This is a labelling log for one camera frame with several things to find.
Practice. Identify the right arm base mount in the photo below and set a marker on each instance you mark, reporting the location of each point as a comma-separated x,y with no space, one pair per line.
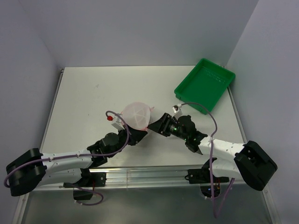
202,176

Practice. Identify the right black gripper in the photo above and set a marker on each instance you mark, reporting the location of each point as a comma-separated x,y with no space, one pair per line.
158,125

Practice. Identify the green plastic tray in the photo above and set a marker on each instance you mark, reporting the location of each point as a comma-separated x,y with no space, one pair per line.
204,85

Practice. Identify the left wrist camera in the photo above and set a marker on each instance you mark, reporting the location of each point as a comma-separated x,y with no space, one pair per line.
116,121

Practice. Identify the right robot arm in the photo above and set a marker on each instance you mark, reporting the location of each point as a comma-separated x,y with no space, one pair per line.
242,161

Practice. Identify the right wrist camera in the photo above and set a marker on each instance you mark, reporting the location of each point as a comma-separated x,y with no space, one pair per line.
177,111

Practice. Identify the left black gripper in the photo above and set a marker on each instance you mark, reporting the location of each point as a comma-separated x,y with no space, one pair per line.
135,136

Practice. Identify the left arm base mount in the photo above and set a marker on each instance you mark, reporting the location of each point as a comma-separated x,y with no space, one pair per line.
84,188

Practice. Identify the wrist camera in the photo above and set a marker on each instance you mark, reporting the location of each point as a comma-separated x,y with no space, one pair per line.
116,121
177,111

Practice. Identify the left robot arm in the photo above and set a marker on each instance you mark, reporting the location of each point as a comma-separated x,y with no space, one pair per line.
33,168

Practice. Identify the aluminium mounting rail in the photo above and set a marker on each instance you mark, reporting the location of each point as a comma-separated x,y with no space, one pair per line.
145,177

